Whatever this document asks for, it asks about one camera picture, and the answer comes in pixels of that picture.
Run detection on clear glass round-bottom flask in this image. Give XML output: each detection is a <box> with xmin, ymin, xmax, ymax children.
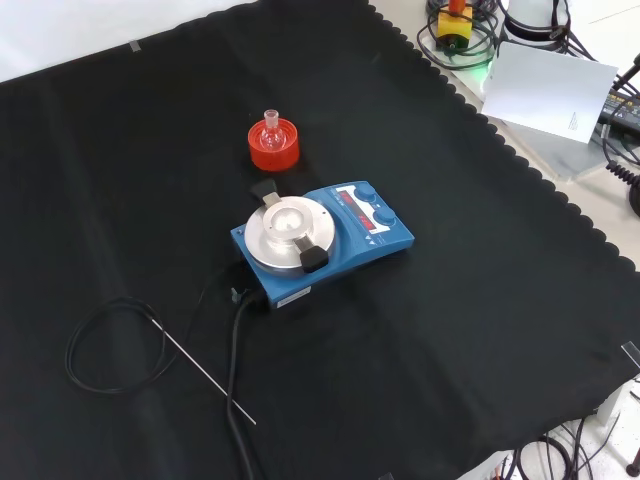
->
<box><xmin>259</xmin><ymin>108</ymin><xmax>284</xmax><ymax>152</ymax></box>

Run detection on black bench cloth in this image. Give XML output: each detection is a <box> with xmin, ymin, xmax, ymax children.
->
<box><xmin>0</xmin><ymin>0</ymin><xmax>640</xmax><ymax>480</ymax></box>

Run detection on silver heating block black handles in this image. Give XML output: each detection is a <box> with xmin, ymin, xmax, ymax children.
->
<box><xmin>249</xmin><ymin>178</ymin><xmax>331</xmax><ymax>274</ymax></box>

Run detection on yellow stop button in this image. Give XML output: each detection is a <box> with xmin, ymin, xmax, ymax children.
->
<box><xmin>436</xmin><ymin>0</ymin><xmax>475</xmax><ymax>52</ymax></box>

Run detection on black floor cables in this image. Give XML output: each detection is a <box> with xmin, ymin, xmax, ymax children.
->
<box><xmin>499</xmin><ymin>413</ymin><xmax>640</xmax><ymax>480</ymax></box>

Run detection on blue base heater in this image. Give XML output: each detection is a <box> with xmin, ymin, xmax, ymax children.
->
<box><xmin>230</xmin><ymin>180</ymin><xmax>416</xmax><ymax>310</ymax></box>

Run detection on pale board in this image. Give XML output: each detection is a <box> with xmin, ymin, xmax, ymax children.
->
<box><xmin>480</xmin><ymin>40</ymin><xmax>620</xmax><ymax>145</ymax></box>

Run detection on black power adapter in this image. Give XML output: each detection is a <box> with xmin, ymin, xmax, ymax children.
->
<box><xmin>598</xmin><ymin>85</ymin><xmax>640</xmax><ymax>135</ymax></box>

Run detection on black coiled cable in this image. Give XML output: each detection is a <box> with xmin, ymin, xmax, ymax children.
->
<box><xmin>605</xmin><ymin>158</ymin><xmax>640</xmax><ymax>219</ymax></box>

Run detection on thick black power cable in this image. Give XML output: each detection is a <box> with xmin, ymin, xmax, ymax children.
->
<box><xmin>225</xmin><ymin>291</ymin><xmax>267</xmax><ymax>480</ymax></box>

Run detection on thin metal probe black lead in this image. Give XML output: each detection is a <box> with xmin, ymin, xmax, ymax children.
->
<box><xmin>64</xmin><ymin>263</ymin><xmax>258</xmax><ymax>427</ymax></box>

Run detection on orange ribbed flask ring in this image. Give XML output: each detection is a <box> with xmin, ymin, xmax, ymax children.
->
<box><xmin>247</xmin><ymin>117</ymin><xmax>301</xmax><ymax>173</ymax></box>

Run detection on black cable loop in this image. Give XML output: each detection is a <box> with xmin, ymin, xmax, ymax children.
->
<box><xmin>416</xmin><ymin>0</ymin><xmax>503</xmax><ymax>72</ymax></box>

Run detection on grey base plate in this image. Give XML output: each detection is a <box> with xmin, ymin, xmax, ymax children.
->
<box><xmin>479</xmin><ymin>74</ymin><xmax>622</xmax><ymax>183</ymax></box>

